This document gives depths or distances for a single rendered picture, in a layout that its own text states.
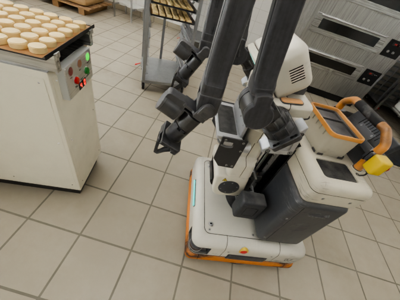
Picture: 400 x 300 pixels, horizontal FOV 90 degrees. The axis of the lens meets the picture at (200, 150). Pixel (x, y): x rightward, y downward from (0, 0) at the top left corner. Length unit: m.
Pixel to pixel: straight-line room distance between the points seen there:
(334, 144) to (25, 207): 1.62
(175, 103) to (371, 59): 3.93
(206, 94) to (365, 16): 3.64
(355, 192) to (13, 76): 1.30
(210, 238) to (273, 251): 0.36
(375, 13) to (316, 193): 3.45
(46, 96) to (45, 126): 0.17
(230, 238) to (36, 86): 1.07
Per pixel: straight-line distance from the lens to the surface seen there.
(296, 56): 0.67
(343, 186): 0.90
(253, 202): 0.99
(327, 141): 0.92
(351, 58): 4.16
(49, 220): 1.48
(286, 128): 0.60
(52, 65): 0.91
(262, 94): 0.51
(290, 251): 1.31
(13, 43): 0.92
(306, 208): 0.94
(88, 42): 1.15
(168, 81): 2.44
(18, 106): 1.09
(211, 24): 0.90
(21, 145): 1.27
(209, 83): 0.49
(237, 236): 1.17
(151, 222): 1.39
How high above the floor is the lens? 1.26
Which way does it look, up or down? 43 degrees down
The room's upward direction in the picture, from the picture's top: 20 degrees clockwise
